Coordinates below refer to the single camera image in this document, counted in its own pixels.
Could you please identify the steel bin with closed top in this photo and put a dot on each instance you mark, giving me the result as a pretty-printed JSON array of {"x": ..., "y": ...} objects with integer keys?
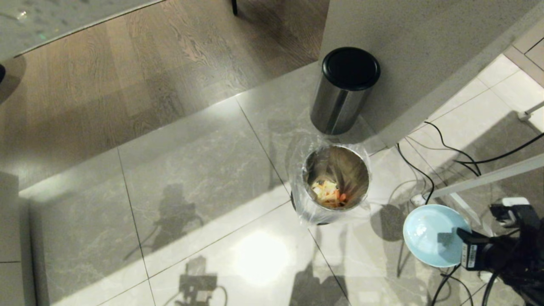
[{"x": 335, "y": 108}]

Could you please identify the white stand bar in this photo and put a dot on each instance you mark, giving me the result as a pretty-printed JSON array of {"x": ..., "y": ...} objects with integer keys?
[{"x": 488, "y": 178}]

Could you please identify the food scraps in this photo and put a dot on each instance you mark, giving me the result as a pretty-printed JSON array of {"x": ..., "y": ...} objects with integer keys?
[{"x": 328, "y": 193}]

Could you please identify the light blue plate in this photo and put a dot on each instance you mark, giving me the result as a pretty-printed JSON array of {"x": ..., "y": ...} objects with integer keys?
[{"x": 429, "y": 238}]

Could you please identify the open steel trash bin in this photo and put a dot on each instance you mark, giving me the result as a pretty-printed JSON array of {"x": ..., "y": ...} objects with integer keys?
[
  {"x": 297, "y": 187},
  {"x": 340, "y": 168}
]

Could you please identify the white plug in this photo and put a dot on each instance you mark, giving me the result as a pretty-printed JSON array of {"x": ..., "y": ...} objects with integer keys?
[{"x": 417, "y": 199}]

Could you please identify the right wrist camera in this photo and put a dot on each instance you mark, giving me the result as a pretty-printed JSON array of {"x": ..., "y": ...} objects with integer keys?
[{"x": 516, "y": 208}]

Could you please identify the white tube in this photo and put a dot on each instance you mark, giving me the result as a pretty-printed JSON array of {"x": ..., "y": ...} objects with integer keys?
[{"x": 531, "y": 111}]

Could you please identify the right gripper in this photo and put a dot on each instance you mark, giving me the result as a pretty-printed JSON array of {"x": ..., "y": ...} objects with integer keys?
[{"x": 482, "y": 255}]

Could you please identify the black furniture leg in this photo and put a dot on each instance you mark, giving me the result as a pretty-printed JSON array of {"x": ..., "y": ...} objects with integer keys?
[{"x": 234, "y": 6}]

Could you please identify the black round bin lid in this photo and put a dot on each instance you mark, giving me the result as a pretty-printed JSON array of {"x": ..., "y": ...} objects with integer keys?
[{"x": 351, "y": 68}]

